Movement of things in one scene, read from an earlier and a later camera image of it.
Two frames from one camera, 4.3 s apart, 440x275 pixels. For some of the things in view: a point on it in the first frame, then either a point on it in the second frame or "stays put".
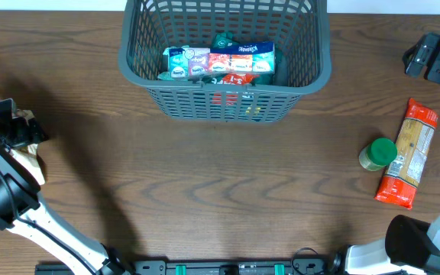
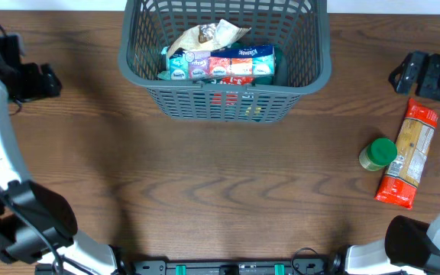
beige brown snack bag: (27, 156) → (221, 33)
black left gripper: (24, 130) → (37, 79)
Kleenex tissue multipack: (222, 58) stays put
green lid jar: (378, 153) stays put
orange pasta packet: (400, 182) stays put
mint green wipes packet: (164, 73) stays put
